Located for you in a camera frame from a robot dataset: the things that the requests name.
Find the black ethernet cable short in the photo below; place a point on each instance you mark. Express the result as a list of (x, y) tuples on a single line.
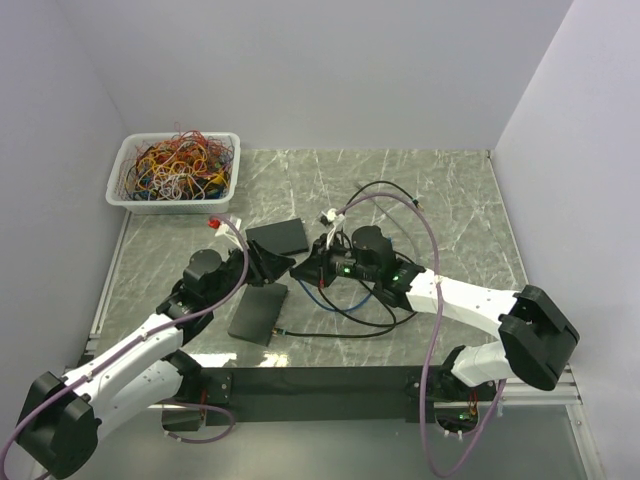
[(380, 310)]

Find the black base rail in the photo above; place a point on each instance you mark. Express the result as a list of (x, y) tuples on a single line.
[(263, 394)]

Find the black network switch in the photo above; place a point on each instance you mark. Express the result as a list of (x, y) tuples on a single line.
[(257, 314), (282, 238)]

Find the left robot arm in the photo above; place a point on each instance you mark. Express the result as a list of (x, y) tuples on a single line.
[(64, 418)]

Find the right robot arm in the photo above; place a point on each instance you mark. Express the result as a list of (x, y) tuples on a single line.
[(533, 339)]

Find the white plastic basket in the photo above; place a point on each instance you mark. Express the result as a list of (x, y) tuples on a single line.
[(190, 172)]

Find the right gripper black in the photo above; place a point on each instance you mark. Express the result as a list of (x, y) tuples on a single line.
[(316, 270)]

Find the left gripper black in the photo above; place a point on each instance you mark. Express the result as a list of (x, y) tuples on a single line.
[(265, 265)]

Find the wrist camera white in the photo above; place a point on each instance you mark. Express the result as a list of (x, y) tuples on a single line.
[(332, 220), (224, 234)]

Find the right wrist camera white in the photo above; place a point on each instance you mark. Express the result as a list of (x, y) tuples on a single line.
[(332, 220)]

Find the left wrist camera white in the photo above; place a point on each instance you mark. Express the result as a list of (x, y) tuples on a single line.
[(224, 234)]

